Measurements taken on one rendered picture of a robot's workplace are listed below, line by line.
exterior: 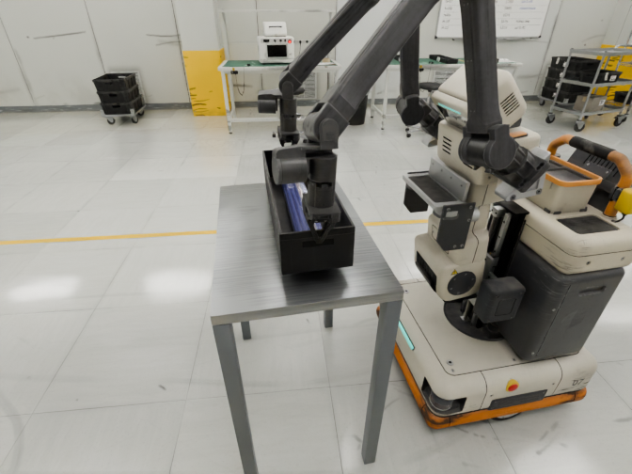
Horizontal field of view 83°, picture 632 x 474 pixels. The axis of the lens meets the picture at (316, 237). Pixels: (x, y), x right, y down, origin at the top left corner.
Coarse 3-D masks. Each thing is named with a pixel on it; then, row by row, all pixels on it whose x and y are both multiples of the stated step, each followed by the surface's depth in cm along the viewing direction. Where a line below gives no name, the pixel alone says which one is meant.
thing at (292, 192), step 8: (288, 184) 116; (296, 184) 116; (304, 184) 116; (288, 192) 111; (296, 192) 111; (304, 192) 111; (288, 200) 106; (296, 200) 106; (288, 208) 106; (296, 208) 102; (296, 216) 98; (304, 216) 98; (296, 224) 95; (304, 224) 95; (320, 224) 95
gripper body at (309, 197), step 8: (312, 184) 72; (312, 192) 72; (320, 192) 72; (328, 192) 72; (304, 200) 77; (312, 200) 73; (320, 200) 73; (328, 200) 73; (312, 208) 73; (320, 208) 73; (328, 208) 74; (336, 208) 74; (312, 216) 71; (336, 216) 73
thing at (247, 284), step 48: (240, 192) 131; (336, 192) 131; (240, 240) 104; (240, 288) 86; (288, 288) 86; (336, 288) 86; (384, 288) 86; (384, 336) 92; (240, 384) 91; (384, 384) 103; (240, 432) 102
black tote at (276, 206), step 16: (272, 176) 130; (272, 192) 96; (272, 208) 97; (288, 224) 101; (336, 224) 97; (352, 224) 81; (288, 240) 79; (304, 240) 80; (336, 240) 81; (352, 240) 82; (288, 256) 81; (304, 256) 82; (320, 256) 83; (336, 256) 84; (352, 256) 85; (288, 272) 84
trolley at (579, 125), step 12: (588, 48) 476; (600, 48) 481; (612, 48) 488; (624, 48) 476; (564, 72) 478; (576, 84) 466; (588, 84) 451; (600, 84) 448; (612, 84) 457; (624, 84) 465; (588, 96) 455; (552, 108) 501; (564, 108) 502; (612, 108) 501; (624, 108) 487; (552, 120) 511
